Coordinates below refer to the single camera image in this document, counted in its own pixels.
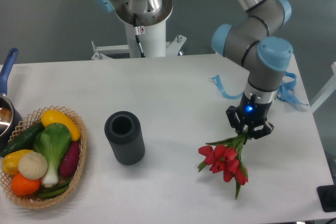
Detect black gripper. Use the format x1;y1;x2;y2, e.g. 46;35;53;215
226;94;274;144

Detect red tulip bouquet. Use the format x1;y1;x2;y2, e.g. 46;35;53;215
197;130;249;199

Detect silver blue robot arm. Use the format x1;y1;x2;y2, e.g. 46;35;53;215
94;0;293;139

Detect crumpled blue tape strip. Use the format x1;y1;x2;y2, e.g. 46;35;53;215
276;71;308;106

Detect black device at edge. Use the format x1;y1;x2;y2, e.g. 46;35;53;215
317;185;335;212

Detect dark grey ribbed vase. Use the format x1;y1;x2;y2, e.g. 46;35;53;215
104;111;145;165

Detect purple sweet potato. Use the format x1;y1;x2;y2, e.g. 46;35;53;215
59;142;80;177

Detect green bok choy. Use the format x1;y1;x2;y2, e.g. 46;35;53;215
33;123;71;188

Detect yellow squash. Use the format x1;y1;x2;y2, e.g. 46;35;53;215
40;109;81;142

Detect green bean pods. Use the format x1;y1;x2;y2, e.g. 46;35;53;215
37;180;70;200

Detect woven wicker basket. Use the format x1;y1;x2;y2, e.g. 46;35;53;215
1;106;87;209

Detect white garlic bulb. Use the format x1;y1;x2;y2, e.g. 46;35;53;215
18;152;48;180

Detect green cucumber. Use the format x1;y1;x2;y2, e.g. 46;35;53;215
1;122;44;157

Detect orange fruit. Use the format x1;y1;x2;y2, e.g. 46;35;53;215
11;174;40;196

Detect yellow bell pepper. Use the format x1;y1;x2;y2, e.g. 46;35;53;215
2;150;33;176

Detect white frame leg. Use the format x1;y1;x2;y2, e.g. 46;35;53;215
310;62;335;113

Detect white metal base frame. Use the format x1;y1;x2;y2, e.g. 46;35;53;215
91;34;187;60

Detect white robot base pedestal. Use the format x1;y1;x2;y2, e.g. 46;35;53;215
116;0;173;58

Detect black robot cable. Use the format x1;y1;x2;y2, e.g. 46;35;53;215
132;13;146;58

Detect blue handled saucepan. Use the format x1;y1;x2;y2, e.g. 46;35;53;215
1;48;22;151

